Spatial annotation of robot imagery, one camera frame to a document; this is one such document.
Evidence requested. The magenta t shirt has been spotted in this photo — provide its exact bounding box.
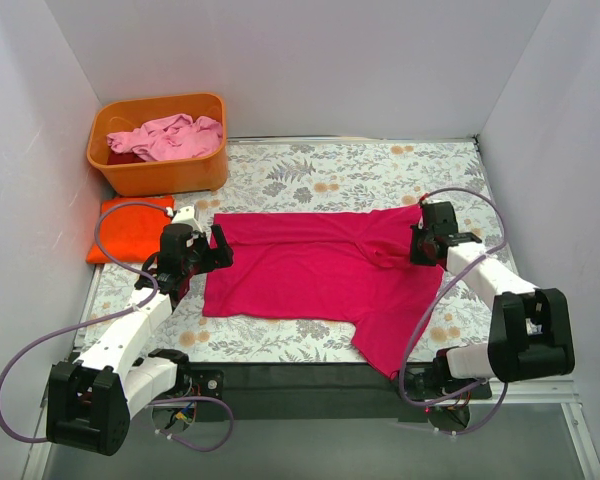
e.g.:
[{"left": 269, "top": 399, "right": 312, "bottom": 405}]
[{"left": 203, "top": 206, "right": 443, "bottom": 376}]

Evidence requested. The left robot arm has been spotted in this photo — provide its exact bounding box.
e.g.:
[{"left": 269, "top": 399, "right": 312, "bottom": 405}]
[{"left": 46, "top": 222, "right": 233, "bottom": 456}]

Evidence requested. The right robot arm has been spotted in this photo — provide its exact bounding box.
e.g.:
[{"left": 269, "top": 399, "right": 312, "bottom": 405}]
[{"left": 410, "top": 202, "right": 576, "bottom": 398}]

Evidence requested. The folded orange t shirt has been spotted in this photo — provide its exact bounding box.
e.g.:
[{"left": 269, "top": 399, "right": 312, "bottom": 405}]
[{"left": 100, "top": 196, "right": 175, "bottom": 263}]

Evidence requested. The orange plastic basket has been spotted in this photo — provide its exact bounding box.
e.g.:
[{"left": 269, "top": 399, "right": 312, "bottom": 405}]
[{"left": 86, "top": 92, "right": 229, "bottom": 197}]

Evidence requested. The floral patterned table mat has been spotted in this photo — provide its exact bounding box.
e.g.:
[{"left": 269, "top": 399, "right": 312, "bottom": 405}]
[{"left": 74, "top": 138, "right": 549, "bottom": 364}]

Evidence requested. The pink crumpled t shirt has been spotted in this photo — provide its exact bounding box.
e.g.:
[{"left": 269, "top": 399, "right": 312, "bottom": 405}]
[{"left": 107, "top": 114, "right": 224, "bottom": 162}]

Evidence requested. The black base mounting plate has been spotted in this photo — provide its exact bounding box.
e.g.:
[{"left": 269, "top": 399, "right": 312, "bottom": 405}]
[{"left": 189, "top": 361, "right": 496, "bottom": 426}]

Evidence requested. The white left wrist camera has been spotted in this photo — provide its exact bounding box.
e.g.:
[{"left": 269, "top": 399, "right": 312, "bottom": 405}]
[{"left": 166, "top": 206, "right": 203, "bottom": 232}]

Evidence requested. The aluminium frame rail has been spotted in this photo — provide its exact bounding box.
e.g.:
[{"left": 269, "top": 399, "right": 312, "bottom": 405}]
[{"left": 24, "top": 377, "right": 600, "bottom": 479}]

